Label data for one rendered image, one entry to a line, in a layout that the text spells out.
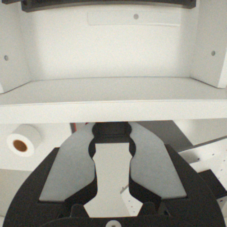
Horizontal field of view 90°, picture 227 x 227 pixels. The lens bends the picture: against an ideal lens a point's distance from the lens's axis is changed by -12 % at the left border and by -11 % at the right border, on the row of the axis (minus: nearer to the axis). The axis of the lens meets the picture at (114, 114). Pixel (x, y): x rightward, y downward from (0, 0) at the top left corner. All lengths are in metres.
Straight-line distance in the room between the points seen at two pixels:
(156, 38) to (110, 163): 1.42
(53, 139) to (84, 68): 0.22
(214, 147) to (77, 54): 0.43
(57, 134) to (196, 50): 0.32
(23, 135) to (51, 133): 0.06
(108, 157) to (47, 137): 1.14
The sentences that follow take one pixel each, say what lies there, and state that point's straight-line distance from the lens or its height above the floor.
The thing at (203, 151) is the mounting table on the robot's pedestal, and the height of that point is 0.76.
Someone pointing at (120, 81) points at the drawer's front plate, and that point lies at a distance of 0.16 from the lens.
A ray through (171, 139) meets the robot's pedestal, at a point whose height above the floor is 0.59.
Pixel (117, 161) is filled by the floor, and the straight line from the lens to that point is 1.50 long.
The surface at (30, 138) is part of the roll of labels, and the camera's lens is 0.33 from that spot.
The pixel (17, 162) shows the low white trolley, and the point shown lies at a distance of 0.48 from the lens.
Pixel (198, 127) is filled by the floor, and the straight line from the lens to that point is 1.50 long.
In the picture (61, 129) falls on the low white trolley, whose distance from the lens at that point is 0.33.
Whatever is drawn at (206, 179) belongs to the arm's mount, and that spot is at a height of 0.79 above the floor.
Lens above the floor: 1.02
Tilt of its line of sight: 63 degrees down
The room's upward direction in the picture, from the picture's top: 177 degrees clockwise
